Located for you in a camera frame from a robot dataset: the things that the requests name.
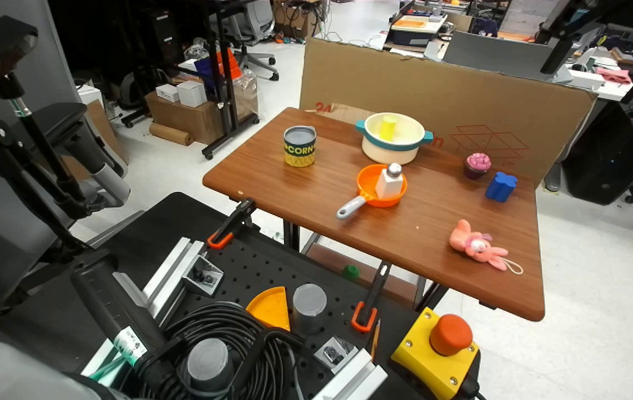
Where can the corn tin can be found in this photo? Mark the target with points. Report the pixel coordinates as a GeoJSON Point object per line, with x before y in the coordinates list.
{"type": "Point", "coordinates": [301, 149]}

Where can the orange toy frying pan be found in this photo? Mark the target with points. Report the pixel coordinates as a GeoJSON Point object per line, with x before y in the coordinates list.
{"type": "Point", "coordinates": [368, 185]}

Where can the white salt shaker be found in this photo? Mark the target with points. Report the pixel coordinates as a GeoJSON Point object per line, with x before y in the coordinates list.
{"type": "Point", "coordinates": [390, 180]}

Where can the green knob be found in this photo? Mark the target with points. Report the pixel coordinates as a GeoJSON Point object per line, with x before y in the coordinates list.
{"type": "Point", "coordinates": [351, 272]}

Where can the black perforated mounting board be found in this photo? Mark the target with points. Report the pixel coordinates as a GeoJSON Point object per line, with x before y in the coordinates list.
{"type": "Point", "coordinates": [272, 268]}

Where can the yellow toy cylinder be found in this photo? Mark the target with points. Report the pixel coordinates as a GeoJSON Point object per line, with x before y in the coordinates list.
{"type": "Point", "coordinates": [388, 128]}

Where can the grey plastic cylinder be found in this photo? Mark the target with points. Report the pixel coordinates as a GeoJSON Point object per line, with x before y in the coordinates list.
{"type": "Point", "coordinates": [309, 306]}

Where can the orange wedge block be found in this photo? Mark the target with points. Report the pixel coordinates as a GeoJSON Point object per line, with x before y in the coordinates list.
{"type": "Point", "coordinates": [272, 312]}

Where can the brown cardboard box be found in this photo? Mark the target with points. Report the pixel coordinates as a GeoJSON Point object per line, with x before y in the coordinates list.
{"type": "Point", "coordinates": [195, 118]}

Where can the black pole stand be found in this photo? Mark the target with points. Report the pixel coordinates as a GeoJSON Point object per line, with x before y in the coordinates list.
{"type": "Point", "coordinates": [222, 81]}

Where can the brown cardboard sheet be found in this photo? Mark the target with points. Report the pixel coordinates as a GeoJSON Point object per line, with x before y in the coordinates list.
{"type": "Point", "coordinates": [418, 85]}

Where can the aluminium extrusion bar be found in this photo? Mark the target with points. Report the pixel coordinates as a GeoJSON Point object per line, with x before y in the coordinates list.
{"type": "Point", "coordinates": [351, 377]}
{"type": "Point", "coordinates": [173, 270]}

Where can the brown cardboard tube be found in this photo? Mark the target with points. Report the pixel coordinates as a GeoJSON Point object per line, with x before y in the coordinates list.
{"type": "Point", "coordinates": [170, 135]}

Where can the small white box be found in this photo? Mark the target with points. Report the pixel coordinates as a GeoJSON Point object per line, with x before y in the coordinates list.
{"type": "Point", "coordinates": [168, 91]}
{"type": "Point", "coordinates": [192, 91]}

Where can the pink sprinkled cupcake toy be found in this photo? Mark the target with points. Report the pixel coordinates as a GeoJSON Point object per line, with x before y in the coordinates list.
{"type": "Point", "coordinates": [479, 165]}

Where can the yellow emergency stop box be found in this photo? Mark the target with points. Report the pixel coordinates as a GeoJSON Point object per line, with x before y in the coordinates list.
{"type": "Point", "coordinates": [426, 358]}

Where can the dark grey cylinder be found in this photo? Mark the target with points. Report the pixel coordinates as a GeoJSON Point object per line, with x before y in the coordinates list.
{"type": "Point", "coordinates": [208, 364]}

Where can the orange-topped black box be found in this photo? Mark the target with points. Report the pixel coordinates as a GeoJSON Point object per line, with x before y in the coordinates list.
{"type": "Point", "coordinates": [418, 22]}

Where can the black tube white label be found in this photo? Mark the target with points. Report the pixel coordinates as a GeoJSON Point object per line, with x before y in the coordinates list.
{"type": "Point", "coordinates": [112, 300]}

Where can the grey table leg frame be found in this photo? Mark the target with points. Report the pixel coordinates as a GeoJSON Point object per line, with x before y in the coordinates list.
{"type": "Point", "coordinates": [291, 237]}

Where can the small metal bracket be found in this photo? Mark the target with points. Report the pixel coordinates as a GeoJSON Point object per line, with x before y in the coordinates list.
{"type": "Point", "coordinates": [205, 277]}
{"type": "Point", "coordinates": [335, 354]}

